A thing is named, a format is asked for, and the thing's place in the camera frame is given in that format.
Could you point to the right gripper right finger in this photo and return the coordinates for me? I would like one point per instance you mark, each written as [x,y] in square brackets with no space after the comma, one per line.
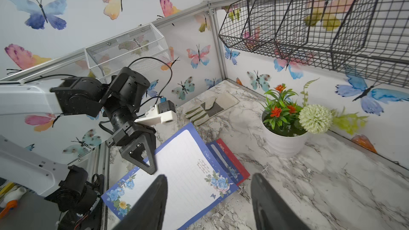
[271,212]

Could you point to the beige work glove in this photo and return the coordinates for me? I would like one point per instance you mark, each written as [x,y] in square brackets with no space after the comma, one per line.
[201,113]

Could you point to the potted flower plant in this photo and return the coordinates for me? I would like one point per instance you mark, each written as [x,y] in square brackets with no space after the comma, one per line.
[288,125]

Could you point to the blue floral stationery paper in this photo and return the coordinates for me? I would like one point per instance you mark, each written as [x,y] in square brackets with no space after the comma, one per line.
[221,159]
[196,181]

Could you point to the black wire wall basket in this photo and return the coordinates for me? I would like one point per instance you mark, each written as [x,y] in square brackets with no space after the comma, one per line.
[369,36]

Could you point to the red pink stationery paper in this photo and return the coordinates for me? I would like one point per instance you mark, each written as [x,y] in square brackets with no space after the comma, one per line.
[236,168]

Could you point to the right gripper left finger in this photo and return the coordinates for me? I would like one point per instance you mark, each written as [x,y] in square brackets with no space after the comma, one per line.
[149,211]

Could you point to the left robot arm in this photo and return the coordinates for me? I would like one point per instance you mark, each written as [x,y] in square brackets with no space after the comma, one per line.
[43,101]

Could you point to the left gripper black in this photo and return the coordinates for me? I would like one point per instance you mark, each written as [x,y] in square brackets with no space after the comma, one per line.
[137,142]

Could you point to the white mesh wall basket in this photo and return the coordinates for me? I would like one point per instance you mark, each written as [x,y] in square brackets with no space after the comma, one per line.
[142,49]

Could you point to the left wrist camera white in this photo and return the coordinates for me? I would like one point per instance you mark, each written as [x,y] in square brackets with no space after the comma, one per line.
[162,113]

